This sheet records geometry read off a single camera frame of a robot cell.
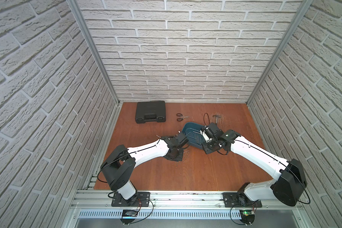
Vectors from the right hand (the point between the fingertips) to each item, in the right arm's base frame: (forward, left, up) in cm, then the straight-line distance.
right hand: (207, 146), depth 82 cm
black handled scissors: (+32, +13, -10) cm, 36 cm away
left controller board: (-29, +44, -10) cm, 54 cm away
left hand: (-2, +16, -6) cm, 18 cm away
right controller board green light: (-33, -16, -12) cm, 39 cm away
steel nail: (+3, +10, -11) cm, 15 cm away
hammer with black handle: (+31, -15, -10) cm, 36 cm away
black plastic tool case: (+38, +37, -8) cm, 54 cm away
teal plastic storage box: (+18, +6, -10) cm, 21 cm away
